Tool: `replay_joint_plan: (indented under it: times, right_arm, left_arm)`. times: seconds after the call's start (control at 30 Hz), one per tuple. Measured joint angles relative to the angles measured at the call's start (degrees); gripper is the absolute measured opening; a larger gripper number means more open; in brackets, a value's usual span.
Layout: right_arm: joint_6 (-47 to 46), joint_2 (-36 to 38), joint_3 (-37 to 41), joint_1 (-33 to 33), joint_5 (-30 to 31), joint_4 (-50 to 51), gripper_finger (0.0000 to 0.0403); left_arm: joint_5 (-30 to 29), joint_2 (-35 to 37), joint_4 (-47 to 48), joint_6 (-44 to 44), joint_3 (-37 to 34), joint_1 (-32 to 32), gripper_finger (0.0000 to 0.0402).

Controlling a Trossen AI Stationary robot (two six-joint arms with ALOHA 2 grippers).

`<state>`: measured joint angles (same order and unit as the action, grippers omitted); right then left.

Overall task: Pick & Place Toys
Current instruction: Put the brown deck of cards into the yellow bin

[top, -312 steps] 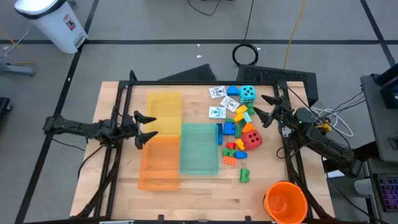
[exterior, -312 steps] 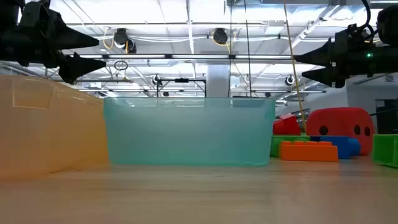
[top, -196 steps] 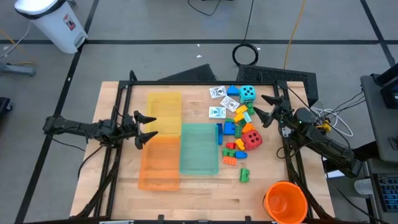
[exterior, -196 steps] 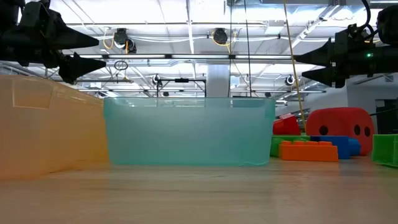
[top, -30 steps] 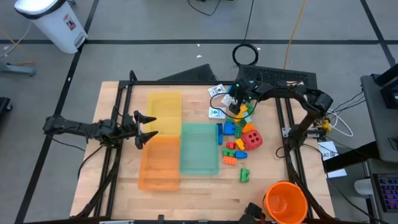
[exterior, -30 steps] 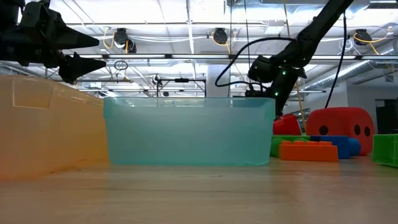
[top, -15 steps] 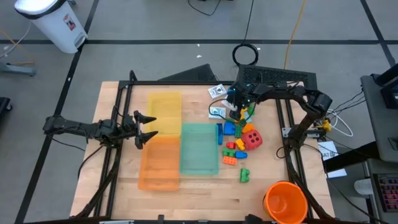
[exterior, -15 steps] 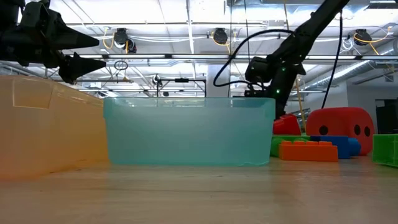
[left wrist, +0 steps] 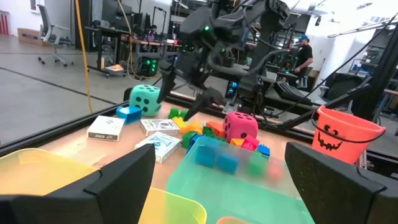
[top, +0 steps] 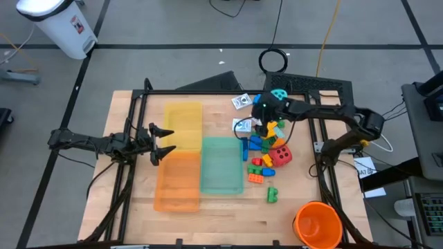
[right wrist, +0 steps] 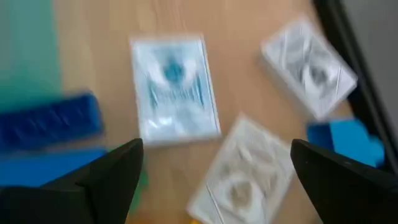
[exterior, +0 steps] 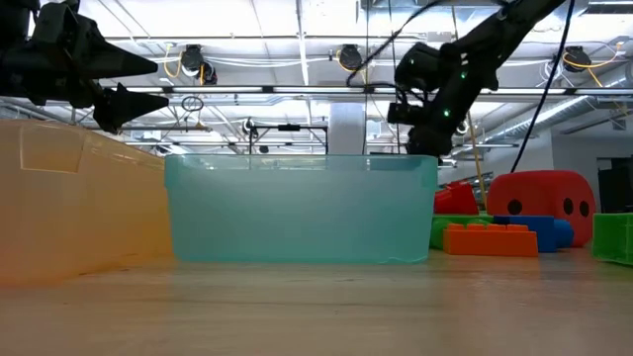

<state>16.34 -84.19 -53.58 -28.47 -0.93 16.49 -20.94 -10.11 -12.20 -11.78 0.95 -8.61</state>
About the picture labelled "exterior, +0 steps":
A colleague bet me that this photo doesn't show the silver ventilation duct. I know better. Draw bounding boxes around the silver ventilation duct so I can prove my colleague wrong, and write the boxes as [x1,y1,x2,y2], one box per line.
[482,93,633,145]

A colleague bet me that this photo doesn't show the orange translucent plastic bin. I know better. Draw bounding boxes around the orange translucent plastic bin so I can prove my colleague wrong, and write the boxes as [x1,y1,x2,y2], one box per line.
[0,118,174,288]

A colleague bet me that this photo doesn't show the black hanging cable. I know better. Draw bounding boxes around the black hanging cable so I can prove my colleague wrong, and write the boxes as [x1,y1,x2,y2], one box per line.
[510,0,578,174]

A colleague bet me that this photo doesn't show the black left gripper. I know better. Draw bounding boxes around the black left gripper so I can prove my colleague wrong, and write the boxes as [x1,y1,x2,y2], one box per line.
[0,0,170,135]

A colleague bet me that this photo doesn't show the black background frame rig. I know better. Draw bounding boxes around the black background frame rig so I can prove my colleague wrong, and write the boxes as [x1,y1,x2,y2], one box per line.
[248,124,330,155]

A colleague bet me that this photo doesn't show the blue round-stud toy brick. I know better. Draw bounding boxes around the blue round-stud toy brick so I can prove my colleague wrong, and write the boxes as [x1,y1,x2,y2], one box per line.
[493,215,576,254]

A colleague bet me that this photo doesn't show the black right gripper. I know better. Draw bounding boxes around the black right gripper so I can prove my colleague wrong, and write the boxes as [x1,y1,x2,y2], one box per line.
[406,46,498,158]

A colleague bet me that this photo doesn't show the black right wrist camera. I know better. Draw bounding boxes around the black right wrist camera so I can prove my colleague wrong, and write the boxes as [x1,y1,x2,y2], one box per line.
[387,101,422,126]

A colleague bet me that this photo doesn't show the red round-stud toy brick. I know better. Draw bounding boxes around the red round-stud toy brick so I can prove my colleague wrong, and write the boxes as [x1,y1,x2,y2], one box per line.
[433,180,480,217]

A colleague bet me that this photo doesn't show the teal translucent plastic bin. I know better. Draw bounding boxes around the teal translucent plastic bin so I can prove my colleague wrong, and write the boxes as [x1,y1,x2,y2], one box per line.
[164,153,439,265]

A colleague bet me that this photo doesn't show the green double-stud toy brick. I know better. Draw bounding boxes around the green double-stud toy brick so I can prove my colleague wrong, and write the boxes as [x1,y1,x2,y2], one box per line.
[591,212,633,267]

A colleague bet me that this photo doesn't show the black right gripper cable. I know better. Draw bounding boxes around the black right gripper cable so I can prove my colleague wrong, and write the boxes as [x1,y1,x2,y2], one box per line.
[344,0,447,89]

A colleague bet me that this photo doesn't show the red foam die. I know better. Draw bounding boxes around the red foam die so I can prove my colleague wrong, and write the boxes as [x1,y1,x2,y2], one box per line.
[487,170,597,248]

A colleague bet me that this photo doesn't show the orange flat toy brick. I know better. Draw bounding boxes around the orange flat toy brick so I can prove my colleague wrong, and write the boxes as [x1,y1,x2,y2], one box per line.
[442,222,539,258]

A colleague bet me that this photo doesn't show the black cabinet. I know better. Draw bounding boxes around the black cabinet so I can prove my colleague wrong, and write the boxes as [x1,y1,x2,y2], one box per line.
[596,156,633,215]

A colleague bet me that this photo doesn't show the green rectangular toy brick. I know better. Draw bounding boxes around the green rectangular toy brick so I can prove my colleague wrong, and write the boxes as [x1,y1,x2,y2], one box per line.
[428,213,496,251]

